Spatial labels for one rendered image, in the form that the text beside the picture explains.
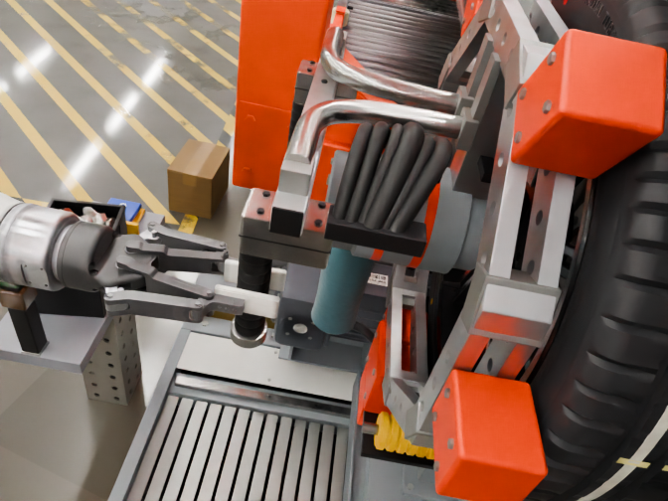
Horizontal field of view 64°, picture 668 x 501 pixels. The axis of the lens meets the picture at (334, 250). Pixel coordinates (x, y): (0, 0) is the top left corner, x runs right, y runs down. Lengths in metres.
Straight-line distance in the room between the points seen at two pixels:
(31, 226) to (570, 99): 0.51
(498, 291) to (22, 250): 0.47
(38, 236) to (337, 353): 1.03
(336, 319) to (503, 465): 0.58
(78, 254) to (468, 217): 0.44
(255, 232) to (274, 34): 0.63
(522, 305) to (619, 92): 0.18
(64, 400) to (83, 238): 0.96
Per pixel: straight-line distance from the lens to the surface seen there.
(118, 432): 1.47
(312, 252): 0.52
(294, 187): 0.48
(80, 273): 0.62
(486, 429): 0.49
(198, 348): 1.49
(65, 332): 1.08
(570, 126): 0.42
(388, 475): 1.20
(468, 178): 0.67
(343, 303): 0.96
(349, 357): 1.51
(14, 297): 0.95
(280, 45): 1.10
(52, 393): 1.56
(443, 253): 0.68
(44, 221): 0.63
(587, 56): 0.43
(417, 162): 0.48
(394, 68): 2.76
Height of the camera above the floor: 1.27
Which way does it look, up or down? 41 degrees down
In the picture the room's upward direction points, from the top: 13 degrees clockwise
